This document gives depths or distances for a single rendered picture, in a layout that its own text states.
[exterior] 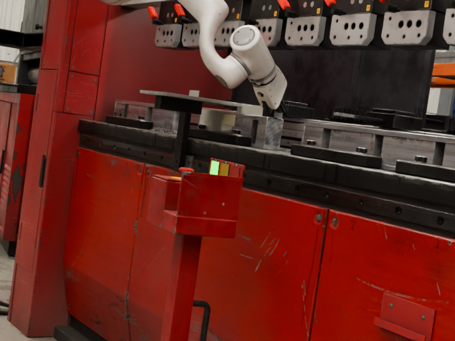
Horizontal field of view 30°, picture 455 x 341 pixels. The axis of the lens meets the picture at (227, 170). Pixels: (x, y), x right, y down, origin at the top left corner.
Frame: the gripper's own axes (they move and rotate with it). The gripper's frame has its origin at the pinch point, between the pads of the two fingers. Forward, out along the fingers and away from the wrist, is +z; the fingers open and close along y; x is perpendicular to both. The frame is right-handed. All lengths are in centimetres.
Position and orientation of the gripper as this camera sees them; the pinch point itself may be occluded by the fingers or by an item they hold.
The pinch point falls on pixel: (279, 106)
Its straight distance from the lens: 244.9
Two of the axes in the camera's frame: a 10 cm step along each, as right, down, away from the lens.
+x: -8.7, -1.4, 4.6
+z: 3.4, 5.1, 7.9
